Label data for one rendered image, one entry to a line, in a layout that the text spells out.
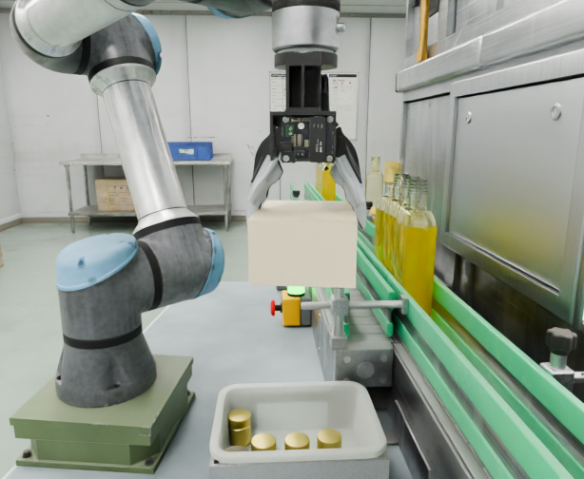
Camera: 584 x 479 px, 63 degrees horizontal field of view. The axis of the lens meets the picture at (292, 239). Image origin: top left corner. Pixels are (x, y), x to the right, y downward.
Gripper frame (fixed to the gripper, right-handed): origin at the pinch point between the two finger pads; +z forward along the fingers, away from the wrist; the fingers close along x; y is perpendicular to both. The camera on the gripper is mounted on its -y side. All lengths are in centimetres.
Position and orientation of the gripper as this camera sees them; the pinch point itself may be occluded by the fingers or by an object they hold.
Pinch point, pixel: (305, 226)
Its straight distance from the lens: 60.5
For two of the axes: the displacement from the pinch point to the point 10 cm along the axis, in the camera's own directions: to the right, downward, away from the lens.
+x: 10.0, 0.2, -0.8
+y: -0.9, 2.2, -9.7
